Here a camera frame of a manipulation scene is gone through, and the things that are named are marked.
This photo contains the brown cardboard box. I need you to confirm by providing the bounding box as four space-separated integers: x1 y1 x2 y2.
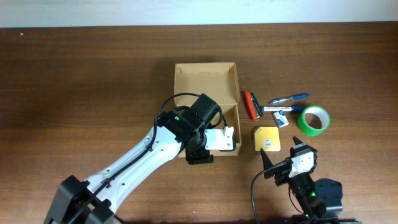
174 62 242 156

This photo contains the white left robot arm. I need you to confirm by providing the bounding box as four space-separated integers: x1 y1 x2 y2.
44 93 226 223

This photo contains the yellow spiral notepad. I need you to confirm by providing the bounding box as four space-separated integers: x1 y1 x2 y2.
254 126 281 152

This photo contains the blue ballpoint pen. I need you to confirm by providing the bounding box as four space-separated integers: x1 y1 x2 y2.
269 93 310 105

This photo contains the green tape roll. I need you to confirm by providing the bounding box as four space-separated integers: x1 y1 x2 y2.
297 105 331 136

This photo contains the black right camera cable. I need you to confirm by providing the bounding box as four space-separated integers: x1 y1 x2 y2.
250 164 292 224

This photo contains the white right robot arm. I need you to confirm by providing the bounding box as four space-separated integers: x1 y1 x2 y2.
251 136 358 224

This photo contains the white blue staples box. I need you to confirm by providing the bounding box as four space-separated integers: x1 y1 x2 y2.
273 110 289 128

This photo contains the blue white whiteboard marker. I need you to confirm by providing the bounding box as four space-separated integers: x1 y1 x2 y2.
262 106 303 112

